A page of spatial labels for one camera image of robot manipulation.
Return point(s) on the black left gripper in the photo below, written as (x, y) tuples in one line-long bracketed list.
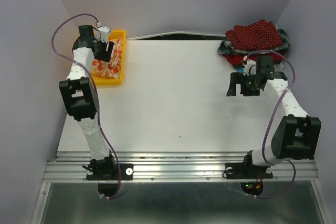
[(105, 56)]

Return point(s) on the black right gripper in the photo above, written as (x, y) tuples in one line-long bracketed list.
[(235, 78)]

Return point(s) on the orange floral white skirt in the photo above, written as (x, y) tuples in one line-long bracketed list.
[(111, 69)]

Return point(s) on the navy white plaid skirt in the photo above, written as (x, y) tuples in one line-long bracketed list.
[(226, 46)]

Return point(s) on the dark red polka dot skirt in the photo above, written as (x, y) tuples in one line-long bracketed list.
[(256, 36)]

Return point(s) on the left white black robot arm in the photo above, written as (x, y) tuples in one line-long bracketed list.
[(81, 99)]

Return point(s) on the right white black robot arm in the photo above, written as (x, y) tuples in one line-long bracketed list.
[(292, 134)]

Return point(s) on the folded red skirt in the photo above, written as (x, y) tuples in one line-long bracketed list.
[(236, 60)]

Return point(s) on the yellow plastic bin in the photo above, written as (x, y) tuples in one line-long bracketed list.
[(113, 82)]

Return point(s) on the white blue patterned skirt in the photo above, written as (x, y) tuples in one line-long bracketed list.
[(240, 68)]

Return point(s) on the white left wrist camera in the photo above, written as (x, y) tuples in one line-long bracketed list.
[(102, 33)]

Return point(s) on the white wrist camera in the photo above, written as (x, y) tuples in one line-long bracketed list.
[(249, 68), (102, 33)]

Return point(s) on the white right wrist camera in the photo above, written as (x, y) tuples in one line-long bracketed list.
[(249, 68)]

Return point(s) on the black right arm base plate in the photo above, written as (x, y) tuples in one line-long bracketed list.
[(238, 170)]

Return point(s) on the aluminium table frame rail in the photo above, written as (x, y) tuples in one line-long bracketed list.
[(182, 130)]

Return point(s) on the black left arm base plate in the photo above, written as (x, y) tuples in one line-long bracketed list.
[(123, 172)]

